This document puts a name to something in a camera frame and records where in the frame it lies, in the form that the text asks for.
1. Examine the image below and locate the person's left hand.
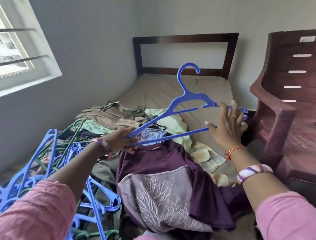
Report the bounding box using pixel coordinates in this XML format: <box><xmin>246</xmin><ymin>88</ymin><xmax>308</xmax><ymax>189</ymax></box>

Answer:
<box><xmin>101</xmin><ymin>127</ymin><xmax>140</xmax><ymax>154</ymax></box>

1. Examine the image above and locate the white framed window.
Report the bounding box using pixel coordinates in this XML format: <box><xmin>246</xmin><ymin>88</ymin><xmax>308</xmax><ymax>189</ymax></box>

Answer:
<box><xmin>0</xmin><ymin>0</ymin><xmax>63</xmax><ymax>98</ymax></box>

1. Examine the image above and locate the purple tree-print t-shirt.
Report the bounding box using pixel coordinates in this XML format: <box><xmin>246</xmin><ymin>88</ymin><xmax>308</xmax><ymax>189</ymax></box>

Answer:
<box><xmin>116</xmin><ymin>140</ymin><xmax>252</xmax><ymax>233</ymax></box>

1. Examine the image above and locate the light yellow shirt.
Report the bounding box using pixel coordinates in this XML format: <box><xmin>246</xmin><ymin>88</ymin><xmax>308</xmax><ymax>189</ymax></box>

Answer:
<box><xmin>144</xmin><ymin>108</ymin><xmax>193</xmax><ymax>151</ymax></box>

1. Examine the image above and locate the person's right hand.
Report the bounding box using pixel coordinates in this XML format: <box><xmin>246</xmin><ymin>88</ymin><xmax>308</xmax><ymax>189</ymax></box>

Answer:
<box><xmin>205</xmin><ymin>100</ymin><xmax>249</xmax><ymax>153</ymax></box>

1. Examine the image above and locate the bed with beige sheet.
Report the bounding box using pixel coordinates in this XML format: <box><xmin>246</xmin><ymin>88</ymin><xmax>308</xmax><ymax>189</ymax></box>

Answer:
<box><xmin>116</xmin><ymin>73</ymin><xmax>257</xmax><ymax>240</ymax></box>

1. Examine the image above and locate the pile of blue hangers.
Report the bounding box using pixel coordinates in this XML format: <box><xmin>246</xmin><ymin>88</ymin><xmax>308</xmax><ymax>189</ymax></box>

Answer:
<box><xmin>0</xmin><ymin>129</ymin><xmax>122</xmax><ymax>240</ymax></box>

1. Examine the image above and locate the yellow floral dress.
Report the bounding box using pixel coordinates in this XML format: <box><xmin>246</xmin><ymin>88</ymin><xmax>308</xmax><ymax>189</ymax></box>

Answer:
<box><xmin>190</xmin><ymin>141</ymin><xmax>238</xmax><ymax>188</ymax></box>

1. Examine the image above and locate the beige garment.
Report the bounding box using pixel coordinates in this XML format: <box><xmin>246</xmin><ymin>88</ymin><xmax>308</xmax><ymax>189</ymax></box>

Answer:
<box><xmin>74</xmin><ymin>101</ymin><xmax>149</xmax><ymax>130</ymax></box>

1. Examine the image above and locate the striped orange purple bangle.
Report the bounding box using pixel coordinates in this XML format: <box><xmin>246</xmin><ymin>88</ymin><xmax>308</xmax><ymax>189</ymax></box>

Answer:
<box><xmin>90</xmin><ymin>137</ymin><xmax>112</xmax><ymax>153</ymax></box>

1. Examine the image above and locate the maroon plastic chair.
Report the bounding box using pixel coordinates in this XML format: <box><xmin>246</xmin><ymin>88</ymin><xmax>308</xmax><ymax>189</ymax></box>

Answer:
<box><xmin>249</xmin><ymin>29</ymin><xmax>316</xmax><ymax>198</ymax></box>

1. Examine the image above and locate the blue plastic hanger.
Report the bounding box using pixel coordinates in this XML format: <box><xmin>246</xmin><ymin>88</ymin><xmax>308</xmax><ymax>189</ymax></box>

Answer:
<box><xmin>127</xmin><ymin>62</ymin><xmax>249</xmax><ymax>147</ymax></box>

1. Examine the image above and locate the dark wooden bed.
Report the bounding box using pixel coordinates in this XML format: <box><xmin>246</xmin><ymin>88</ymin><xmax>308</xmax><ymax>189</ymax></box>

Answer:
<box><xmin>114</xmin><ymin>33</ymin><xmax>257</xmax><ymax>240</ymax></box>

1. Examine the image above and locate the mint patterned clothes item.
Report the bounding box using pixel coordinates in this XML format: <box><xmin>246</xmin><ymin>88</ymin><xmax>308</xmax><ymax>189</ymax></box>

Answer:
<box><xmin>79</xmin><ymin>119</ymin><xmax>115</xmax><ymax>136</ymax></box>

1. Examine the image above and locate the striped white purple bangle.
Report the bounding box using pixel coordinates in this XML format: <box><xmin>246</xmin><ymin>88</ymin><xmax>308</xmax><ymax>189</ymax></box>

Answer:
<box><xmin>236</xmin><ymin>164</ymin><xmax>274</xmax><ymax>185</ymax></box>

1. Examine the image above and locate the olive green button shirt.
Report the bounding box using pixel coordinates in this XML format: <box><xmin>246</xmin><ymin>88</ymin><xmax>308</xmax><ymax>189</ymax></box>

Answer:
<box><xmin>89</xmin><ymin>153</ymin><xmax>121</xmax><ymax>198</ymax></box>

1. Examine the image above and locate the person's left forearm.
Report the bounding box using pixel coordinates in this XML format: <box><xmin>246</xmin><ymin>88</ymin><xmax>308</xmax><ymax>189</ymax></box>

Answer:
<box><xmin>47</xmin><ymin>143</ymin><xmax>112</xmax><ymax>198</ymax></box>

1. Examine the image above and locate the person's right forearm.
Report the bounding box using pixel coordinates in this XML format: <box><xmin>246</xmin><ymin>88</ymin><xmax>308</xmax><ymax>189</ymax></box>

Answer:
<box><xmin>227</xmin><ymin>148</ymin><xmax>302</xmax><ymax>213</ymax></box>

